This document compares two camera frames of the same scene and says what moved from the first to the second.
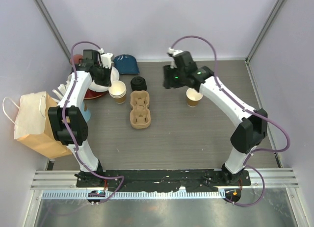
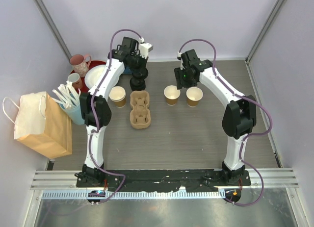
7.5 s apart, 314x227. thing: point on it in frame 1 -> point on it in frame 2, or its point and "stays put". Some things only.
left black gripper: [108, 80] -> [144, 61]
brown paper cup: [193, 96] stays put
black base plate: [156, 181] stays put
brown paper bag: [33, 128] stays put
